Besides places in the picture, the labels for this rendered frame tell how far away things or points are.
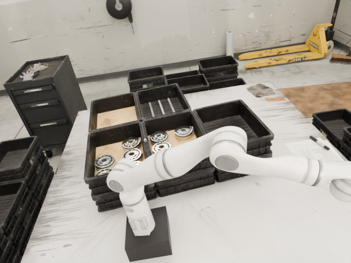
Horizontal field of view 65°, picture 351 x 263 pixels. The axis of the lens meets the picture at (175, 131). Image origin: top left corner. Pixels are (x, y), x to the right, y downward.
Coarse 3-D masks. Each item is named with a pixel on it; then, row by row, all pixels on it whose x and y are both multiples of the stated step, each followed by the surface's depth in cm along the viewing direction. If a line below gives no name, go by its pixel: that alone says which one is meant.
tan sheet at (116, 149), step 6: (114, 144) 156; (120, 144) 156; (96, 150) 153; (102, 150) 153; (108, 150) 152; (114, 150) 151; (120, 150) 151; (96, 156) 149; (114, 156) 147; (120, 156) 146; (144, 156) 144
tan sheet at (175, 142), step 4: (168, 132) 159; (172, 132) 159; (148, 136) 158; (172, 136) 156; (192, 136) 153; (172, 140) 152; (176, 140) 152; (180, 140) 151; (184, 140) 151; (188, 140) 150; (172, 144) 149; (176, 144) 149; (180, 144) 149; (152, 152) 146
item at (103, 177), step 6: (114, 126) 153; (120, 126) 152; (90, 132) 151; (96, 132) 151; (144, 138) 140; (144, 144) 136; (144, 150) 132; (84, 174) 122; (108, 174) 120; (84, 180) 120; (90, 180) 119; (96, 180) 120; (102, 180) 121
